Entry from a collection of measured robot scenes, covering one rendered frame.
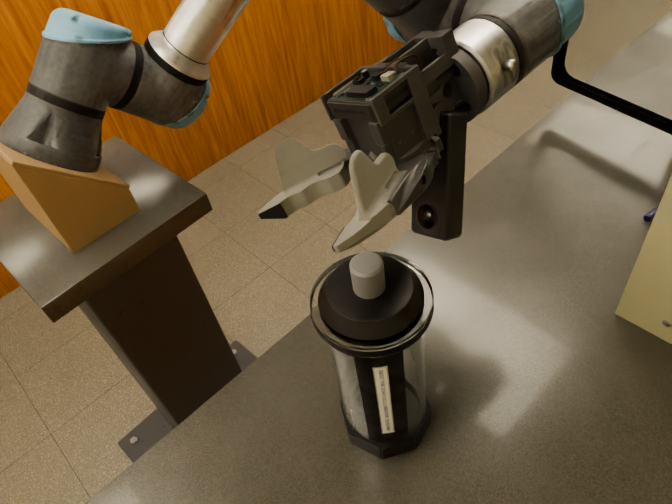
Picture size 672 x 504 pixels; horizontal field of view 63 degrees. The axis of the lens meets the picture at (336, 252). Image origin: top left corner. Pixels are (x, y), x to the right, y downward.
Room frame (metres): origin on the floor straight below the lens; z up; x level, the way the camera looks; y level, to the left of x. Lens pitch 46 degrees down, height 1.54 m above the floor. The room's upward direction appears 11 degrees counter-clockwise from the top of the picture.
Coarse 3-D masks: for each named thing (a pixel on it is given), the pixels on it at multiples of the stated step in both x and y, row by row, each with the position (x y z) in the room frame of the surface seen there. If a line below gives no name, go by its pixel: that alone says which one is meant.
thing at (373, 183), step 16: (352, 160) 0.31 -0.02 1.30; (368, 160) 0.32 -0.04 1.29; (384, 160) 0.33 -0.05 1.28; (352, 176) 0.30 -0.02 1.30; (368, 176) 0.31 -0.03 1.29; (384, 176) 0.32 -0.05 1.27; (400, 176) 0.33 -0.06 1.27; (368, 192) 0.30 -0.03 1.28; (384, 192) 0.31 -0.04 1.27; (368, 208) 0.29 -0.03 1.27; (384, 208) 0.29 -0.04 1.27; (352, 224) 0.29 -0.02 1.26; (368, 224) 0.28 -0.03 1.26; (384, 224) 0.29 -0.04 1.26; (336, 240) 0.28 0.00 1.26; (352, 240) 0.27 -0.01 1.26
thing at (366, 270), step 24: (360, 264) 0.29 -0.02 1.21; (384, 264) 0.32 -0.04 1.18; (336, 288) 0.30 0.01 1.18; (360, 288) 0.28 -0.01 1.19; (384, 288) 0.29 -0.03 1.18; (408, 288) 0.29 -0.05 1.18; (336, 312) 0.27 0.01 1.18; (360, 312) 0.27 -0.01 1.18; (384, 312) 0.27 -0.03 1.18; (408, 312) 0.27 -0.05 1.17; (360, 336) 0.25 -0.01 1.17; (384, 336) 0.25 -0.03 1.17
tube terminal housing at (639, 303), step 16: (656, 224) 0.37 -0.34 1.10; (656, 240) 0.37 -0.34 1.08; (640, 256) 0.37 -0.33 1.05; (656, 256) 0.36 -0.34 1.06; (640, 272) 0.37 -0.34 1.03; (656, 272) 0.36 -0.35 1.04; (640, 288) 0.36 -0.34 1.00; (656, 288) 0.35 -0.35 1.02; (624, 304) 0.37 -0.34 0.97; (640, 304) 0.36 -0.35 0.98; (656, 304) 0.34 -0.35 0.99; (640, 320) 0.35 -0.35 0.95; (656, 320) 0.34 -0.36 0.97
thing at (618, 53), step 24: (600, 0) 0.79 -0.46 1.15; (624, 0) 0.75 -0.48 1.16; (648, 0) 0.72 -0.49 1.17; (600, 24) 0.78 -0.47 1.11; (624, 24) 0.74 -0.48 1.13; (648, 24) 0.71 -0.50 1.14; (576, 48) 0.81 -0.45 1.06; (600, 48) 0.77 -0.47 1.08; (624, 48) 0.73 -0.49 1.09; (648, 48) 0.70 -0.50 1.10; (576, 72) 0.80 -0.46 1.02; (600, 72) 0.76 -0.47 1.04; (624, 72) 0.73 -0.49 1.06; (648, 72) 0.69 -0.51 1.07; (624, 96) 0.72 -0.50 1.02; (648, 96) 0.68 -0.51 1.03
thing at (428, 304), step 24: (336, 264) 0.34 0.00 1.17; (408, 264) 0.32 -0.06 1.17; (312, 288) 0.32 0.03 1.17; (432, 288) 0.29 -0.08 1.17; (312, 312) 0.29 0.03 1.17; (336, 336) 0.26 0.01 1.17; (408, 336) 0.25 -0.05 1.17; (336, 360) 0.27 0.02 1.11; (408, 360) 0.26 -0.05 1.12; (408, 384) 0.25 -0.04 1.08; (360, 408) 0.26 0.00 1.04; (408, 408) 0.25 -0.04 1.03; (360, 432) 0.26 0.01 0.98; (408, 432) 0.25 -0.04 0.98
